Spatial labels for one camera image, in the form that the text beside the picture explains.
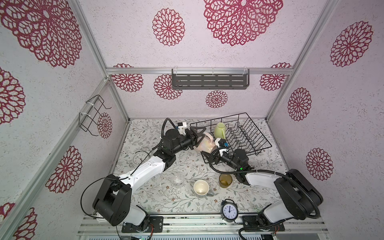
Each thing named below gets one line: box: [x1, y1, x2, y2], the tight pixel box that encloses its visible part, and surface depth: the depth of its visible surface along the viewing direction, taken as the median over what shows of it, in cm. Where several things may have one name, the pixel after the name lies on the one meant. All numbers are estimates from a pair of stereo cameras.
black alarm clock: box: [220, 198, 239, 223], surface depth 77 cm
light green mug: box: [214, 122, 227, 140], surface depth 102 cm
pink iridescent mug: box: [194, 132, 218, 154], surface depth 79 cm
